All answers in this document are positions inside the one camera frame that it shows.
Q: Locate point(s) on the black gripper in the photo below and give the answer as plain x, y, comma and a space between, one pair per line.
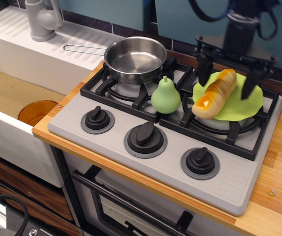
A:
255, 63

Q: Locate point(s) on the toy bread loaf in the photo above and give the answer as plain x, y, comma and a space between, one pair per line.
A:
209, 103

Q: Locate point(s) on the green toy pear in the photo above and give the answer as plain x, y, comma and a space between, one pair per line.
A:
165, 98

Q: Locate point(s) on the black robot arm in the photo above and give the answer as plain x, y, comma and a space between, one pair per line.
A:
237, 49

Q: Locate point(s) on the light green plate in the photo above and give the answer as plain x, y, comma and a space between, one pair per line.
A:
235, 108

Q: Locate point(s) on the right black stove knob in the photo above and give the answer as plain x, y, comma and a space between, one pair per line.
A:
200, 163

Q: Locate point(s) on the black stove knob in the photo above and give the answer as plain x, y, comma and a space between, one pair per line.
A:
97, 121
145, 141
200, 163

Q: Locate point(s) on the grey toy stove top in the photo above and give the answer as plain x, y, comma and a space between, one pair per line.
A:
229, 190

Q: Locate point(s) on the stainless steel pot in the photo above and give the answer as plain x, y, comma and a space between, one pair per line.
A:
133, 60

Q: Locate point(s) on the middle black stove knob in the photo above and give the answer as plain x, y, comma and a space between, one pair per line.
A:
145, 141

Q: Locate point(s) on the left black stove knob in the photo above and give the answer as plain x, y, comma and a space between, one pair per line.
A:
97, 121

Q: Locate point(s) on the right black burner grate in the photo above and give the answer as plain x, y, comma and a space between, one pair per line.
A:
242, 138

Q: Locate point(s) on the black burner grate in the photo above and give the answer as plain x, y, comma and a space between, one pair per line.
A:
242, 138
134, 99

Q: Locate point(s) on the left black burner grate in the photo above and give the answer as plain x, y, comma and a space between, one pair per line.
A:
134, 99

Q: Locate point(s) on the grey toy faucet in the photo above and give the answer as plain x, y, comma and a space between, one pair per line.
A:
43, 22

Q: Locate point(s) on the orange plastic cup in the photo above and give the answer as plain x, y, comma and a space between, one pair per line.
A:
36, 111

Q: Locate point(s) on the white toy sink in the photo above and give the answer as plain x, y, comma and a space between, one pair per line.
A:
33, 71

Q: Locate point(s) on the wood grain drawer front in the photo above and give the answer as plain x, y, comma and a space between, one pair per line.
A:
46, 203

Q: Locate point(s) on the oven door with handle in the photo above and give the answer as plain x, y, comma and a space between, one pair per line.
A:
135, 212

